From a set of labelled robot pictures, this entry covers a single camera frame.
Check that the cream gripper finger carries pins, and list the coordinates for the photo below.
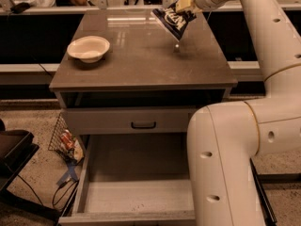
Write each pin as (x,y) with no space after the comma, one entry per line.
(187,5)

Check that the blue Kettle chip bag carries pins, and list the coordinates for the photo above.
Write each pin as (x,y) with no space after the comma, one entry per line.
(172,21)

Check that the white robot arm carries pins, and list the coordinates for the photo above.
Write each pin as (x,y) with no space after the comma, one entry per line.
(222,138)

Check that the grey drawer cabinet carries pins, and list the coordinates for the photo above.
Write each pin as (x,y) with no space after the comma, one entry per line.
(145,66)

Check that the open bottom drawer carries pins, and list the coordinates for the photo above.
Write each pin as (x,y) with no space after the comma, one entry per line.
(134,180)

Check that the white bowl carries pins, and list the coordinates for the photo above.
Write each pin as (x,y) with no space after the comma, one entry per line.
(88,49)

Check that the red snack packet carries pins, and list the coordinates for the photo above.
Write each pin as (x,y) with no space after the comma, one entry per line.
(67,140)

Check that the blue tape cross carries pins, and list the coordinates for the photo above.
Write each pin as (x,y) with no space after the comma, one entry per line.
(69,175)

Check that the black chair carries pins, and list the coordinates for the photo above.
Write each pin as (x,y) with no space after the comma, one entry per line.
(16,149)

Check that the black pole on floor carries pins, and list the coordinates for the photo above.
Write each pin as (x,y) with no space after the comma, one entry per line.
(267,210)

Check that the closed drawer with black handle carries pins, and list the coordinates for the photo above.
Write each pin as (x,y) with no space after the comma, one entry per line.
(132,120)

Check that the wire basket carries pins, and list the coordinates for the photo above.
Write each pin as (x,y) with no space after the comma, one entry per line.
(74,155)

